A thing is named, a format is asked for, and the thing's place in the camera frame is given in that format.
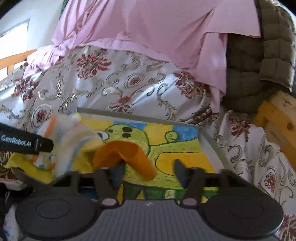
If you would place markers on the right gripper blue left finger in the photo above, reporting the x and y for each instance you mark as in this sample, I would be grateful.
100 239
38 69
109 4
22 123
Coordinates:
107 184

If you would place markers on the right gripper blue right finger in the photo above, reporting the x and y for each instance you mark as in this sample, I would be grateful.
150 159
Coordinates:
193 180

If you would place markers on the orange felt piece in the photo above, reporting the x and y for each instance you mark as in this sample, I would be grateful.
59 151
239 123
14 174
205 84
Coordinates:
113 153

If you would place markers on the striped pastel cloth pouch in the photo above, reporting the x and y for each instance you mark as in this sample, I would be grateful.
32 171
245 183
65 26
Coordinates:
74 146

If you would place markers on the grey tray with cartoon lining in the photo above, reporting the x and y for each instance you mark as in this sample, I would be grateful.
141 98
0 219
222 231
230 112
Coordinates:
162 144

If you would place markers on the floral satin bedspread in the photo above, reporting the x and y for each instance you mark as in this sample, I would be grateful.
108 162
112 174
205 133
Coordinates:
129 82

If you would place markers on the olive quilted puffer jacket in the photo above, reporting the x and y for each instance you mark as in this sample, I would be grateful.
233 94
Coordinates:
258 68

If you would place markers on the pink hanging sheet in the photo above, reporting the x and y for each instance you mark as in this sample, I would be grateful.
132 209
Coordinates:
191 34

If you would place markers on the window with white frame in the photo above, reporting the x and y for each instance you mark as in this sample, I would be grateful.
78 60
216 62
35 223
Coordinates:
15 39

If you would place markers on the wooden bed frame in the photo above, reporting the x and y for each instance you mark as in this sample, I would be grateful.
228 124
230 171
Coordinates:
277 117

